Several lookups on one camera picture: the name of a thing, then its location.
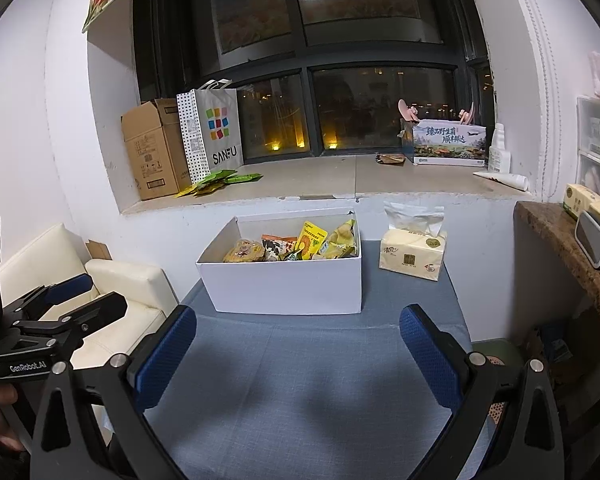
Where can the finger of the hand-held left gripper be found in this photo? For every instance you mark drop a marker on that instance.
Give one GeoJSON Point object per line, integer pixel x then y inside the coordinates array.
{"type": "Point", "coordinates": [67, 287]}
{"type": "Point", "coordinates": [100, 310]}

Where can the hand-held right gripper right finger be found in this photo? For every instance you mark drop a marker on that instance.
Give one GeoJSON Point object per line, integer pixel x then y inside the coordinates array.
{"type": "Point", "coordinates": [430, 355]}

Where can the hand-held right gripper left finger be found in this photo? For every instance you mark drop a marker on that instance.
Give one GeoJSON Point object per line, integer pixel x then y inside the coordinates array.
{"type": "Point", "coordinates": [165, 355]}

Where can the white cardboard box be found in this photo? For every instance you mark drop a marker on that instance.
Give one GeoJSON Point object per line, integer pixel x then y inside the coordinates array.
{"type": "Point", "coordinates": [280, 285]}

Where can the beige ink-painting snack packet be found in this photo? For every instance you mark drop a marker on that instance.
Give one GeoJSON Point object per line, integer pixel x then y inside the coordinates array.
{"type": "Point", "coordinates": [276, 247]}

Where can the cream leather sofa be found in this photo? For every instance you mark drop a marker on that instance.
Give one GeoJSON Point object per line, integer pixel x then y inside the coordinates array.
{"type": "Point", "coordinates": [130, 285]}

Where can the small cardboard flap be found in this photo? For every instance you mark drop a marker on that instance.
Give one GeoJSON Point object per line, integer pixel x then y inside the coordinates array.
{"type": "Point", "coordinates": [98, 249]}

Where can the beige tissue pack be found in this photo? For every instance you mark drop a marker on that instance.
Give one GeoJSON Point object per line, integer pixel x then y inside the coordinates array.
{"type": "Point", "coordinates": [412, 255]}

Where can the yellow cartoon-print snack packet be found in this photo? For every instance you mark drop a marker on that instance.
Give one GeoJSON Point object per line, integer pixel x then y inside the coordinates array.
{"type": "Point", "coordinates": [242, 252]}

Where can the grey-blue tablecloth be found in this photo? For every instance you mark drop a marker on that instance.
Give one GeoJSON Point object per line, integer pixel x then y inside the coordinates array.
{"type": "Point", "coordinates": [290, 385]}

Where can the pale yellow snack packet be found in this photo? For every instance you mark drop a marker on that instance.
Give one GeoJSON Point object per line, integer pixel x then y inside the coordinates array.
{"type": "Point", "coordinates": [342, 237]}

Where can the brown cardboard carton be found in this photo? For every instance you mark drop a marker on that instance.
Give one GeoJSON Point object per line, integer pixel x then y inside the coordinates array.
{"type": "Point", "coordinates": [152, 155]}

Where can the green and white snack packet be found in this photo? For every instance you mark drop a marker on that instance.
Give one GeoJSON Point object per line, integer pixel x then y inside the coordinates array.
{"type": "Point", "coordinates": [292, 256]}

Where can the yellow crinkled snack packet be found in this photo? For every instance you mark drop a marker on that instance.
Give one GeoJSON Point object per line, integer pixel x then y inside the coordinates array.
{"type": "Point", "coordinates": [310, 240]}

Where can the brown stone counter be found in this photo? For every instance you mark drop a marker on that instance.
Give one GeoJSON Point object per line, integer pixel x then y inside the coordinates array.
{"type": "Point", "coordinates": [550, 230]}

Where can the pile of green sachets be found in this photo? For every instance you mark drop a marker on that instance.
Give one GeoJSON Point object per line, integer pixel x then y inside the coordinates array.
{"type": "Point", "coordinates": [220, 181]}

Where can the white tube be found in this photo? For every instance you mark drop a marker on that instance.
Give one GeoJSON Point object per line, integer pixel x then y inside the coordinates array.
{"type": "Point", "coordinates": [502, 179]}

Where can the brown wrapper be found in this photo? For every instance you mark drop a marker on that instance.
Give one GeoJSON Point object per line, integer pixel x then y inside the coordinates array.
{"type": "Point", "coordinates": [391, 159]}

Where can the white dotted shopping bag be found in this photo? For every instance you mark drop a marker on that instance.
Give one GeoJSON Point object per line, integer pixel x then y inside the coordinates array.
{"type": "Point", "coordinates": [212, 135]}

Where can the blue printed gift box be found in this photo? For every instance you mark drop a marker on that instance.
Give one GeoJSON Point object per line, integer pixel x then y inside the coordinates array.
{"type": "Point", "coordinates": [447, 142]}

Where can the white spray bottle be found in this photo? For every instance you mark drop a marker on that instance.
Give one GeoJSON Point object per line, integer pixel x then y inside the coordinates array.
{"type": "Point", "coordinates": [500, 150]}

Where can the pink plastic toy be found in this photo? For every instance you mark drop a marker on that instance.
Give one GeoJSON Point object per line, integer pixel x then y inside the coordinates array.
{"type": "Point", "coordinates": [407, 110]}
{"type": "Point", "coordinates": [467, 112]}

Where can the dark window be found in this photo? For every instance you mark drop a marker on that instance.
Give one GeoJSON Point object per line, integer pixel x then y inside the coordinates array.
{"type": "Point", "coordinates": [380, 35]}

